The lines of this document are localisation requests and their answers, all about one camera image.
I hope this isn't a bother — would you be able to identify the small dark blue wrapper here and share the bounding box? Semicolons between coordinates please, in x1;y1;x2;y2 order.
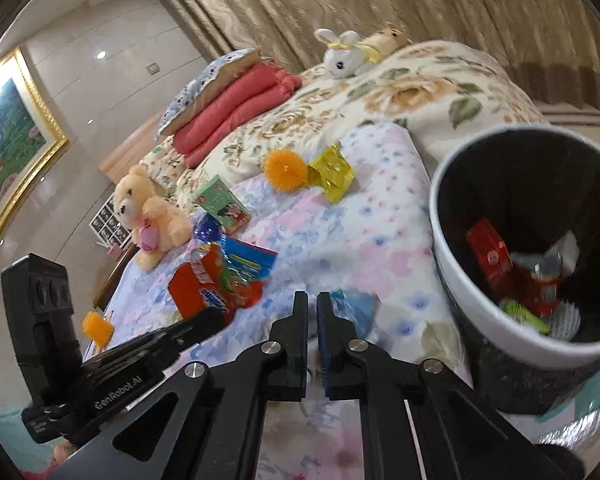
194;214;224;242

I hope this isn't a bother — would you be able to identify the beige teddy bear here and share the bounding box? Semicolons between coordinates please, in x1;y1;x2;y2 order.
112;165;194;272

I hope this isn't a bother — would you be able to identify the white rimmed black trash bin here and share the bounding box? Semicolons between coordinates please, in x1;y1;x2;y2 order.
426;122;600;417

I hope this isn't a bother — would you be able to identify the orange snack bag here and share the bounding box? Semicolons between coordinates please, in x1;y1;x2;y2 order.
168;245;267;322

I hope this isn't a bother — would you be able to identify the white bunny plush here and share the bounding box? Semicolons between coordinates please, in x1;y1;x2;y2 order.
314;27;377;79

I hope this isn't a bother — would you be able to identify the wooden headboard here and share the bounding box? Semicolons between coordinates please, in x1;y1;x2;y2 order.
99;112;167;187

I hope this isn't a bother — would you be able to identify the blue snack packet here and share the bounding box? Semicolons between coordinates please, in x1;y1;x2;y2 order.
220;235;279;282

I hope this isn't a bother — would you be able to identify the small green juice box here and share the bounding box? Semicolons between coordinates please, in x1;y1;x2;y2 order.
190;176;252;234

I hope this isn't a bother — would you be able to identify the small tan plush animal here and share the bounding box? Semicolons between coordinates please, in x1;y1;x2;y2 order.
367;22;414;57

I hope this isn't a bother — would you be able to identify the red white milk carton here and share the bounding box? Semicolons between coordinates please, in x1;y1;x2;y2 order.
466;217;512;286

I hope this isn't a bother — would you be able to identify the orange foam fruit net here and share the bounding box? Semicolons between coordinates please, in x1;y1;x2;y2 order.
82;311;116;349

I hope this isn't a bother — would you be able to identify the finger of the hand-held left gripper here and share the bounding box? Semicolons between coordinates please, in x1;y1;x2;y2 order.
152;307;226;341
105;322;223;373

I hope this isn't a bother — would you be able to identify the cartoon print pillow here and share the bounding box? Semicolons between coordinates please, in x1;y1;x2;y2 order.
139;137;182;183

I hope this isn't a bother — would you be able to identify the yellow plastic wrapper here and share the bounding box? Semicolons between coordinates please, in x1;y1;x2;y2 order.
307;142;357;204

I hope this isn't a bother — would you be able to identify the panda print pillow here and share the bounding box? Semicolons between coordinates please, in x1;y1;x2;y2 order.
156;49;262;137

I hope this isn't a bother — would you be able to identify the wooden nightstand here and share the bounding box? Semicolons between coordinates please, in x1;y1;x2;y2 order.
92;245;137;312

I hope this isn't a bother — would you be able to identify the orange spiky ball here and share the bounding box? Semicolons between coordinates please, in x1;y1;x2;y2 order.
264;150;309;192

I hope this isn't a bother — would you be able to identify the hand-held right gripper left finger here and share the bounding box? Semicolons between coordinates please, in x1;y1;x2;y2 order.
50;291;308;480

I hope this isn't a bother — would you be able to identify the folded red quilt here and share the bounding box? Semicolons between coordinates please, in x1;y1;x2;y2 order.
174;64;302;169

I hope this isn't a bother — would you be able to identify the red snack wrapper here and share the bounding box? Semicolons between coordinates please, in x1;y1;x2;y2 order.
510;265;563;316

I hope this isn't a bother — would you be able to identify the blue pink floral blanket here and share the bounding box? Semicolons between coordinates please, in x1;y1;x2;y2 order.
77;122;481;480

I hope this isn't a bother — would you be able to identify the black white photo frame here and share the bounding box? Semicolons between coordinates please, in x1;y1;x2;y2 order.
89;199;131;242

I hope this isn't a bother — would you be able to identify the beige floral quilt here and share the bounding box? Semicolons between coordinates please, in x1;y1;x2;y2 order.
140;40;551;211

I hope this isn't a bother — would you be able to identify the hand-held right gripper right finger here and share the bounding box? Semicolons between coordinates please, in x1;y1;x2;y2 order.
317;292;566;480

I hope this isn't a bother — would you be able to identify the gold framed landscape painting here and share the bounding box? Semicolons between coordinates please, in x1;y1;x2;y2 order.
0;47;72;273

